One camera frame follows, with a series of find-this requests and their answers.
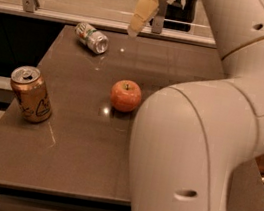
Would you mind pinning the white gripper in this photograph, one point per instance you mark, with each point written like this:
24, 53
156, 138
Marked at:
144, 13

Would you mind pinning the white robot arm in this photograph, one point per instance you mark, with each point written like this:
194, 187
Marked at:
188, 138

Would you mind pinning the gold soda can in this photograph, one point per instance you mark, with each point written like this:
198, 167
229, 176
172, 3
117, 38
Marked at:
30, 90

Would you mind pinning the black office chair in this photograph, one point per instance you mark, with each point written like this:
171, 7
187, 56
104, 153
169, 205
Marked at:
180, 16

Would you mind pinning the red orange apple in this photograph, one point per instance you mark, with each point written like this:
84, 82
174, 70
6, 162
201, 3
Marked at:
125, 96

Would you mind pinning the middle metal railing bracket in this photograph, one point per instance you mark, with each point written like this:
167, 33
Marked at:
158, 20

